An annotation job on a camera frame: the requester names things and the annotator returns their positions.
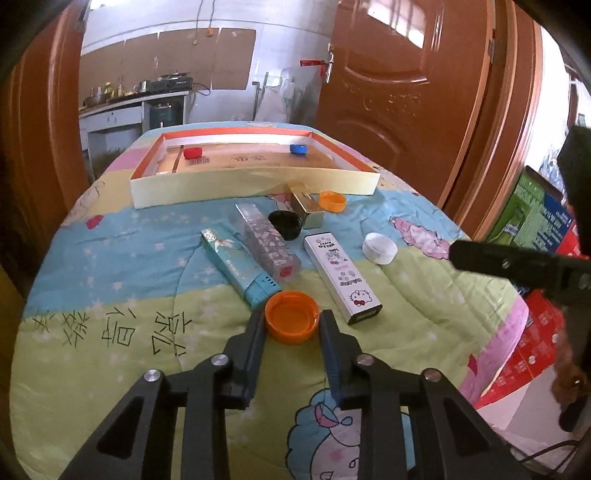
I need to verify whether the green printed carton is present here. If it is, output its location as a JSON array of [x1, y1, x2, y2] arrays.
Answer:
[[485, 166, 579, 254]]

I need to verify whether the gold box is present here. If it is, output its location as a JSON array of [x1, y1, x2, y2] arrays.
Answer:
[[288, 182, 326, 229]]

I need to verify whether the white woven sack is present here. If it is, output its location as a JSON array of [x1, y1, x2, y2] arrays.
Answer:
[[256, 76, 296, 123]]

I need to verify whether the cardboard wall sheet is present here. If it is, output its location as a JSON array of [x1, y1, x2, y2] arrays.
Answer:
[[81, 28, 257, 100]]

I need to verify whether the black bottle cap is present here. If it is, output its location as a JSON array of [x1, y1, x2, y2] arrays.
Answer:
[[269, 210, 304, 241]]

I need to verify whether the black gas stove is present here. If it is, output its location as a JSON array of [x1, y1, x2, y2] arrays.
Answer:
[[152, 71, 194, 91]]

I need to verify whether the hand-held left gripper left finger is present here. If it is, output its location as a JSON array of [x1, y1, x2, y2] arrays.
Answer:
[[60, 315, 269, 480]]

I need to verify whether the brown panelled wooden door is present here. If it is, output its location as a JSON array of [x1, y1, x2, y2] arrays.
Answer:
[[314, 0, 495, 206]]

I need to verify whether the deep orange bottle cap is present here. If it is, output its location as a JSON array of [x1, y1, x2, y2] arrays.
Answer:
[[264, 292, 320, 344]]

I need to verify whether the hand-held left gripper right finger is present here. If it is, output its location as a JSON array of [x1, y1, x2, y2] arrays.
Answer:
[[318, 310, 532, 480]]

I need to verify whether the transparent patterned box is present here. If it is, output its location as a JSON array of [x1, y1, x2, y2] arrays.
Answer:
[[235, 203, 302, 281]]

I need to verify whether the light orange bottle cap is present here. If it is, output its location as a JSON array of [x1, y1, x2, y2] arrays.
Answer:
[[320, 191, 347, 213]]

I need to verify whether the red printed carton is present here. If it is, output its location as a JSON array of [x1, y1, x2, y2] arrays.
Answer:
[[475, 291, 566, 409]]

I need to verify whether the teal patterned box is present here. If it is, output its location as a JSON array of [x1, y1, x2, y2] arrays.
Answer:
[[200, 229, 282, 308]]

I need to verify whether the dark green air fryer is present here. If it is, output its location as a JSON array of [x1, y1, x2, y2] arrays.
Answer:
[[150, 102, 182, 129]]

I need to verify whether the white bottle cap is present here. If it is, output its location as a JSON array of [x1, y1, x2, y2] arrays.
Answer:
[[362, 233, 398, 265]]

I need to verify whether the shallow cardboard tray box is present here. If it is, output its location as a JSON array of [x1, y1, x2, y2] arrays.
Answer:
[[129, 127, 382, 210]]

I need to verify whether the white cartoon cat box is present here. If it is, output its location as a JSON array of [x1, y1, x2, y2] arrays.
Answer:
[[303, 232, 384, 326]]

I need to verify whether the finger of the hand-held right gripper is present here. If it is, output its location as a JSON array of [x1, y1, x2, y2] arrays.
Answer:
[[449, 239, 591, 305]]

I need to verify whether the kitchen counter cabinet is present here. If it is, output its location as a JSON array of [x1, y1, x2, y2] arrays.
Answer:
[[78, 88, 192, 158]]

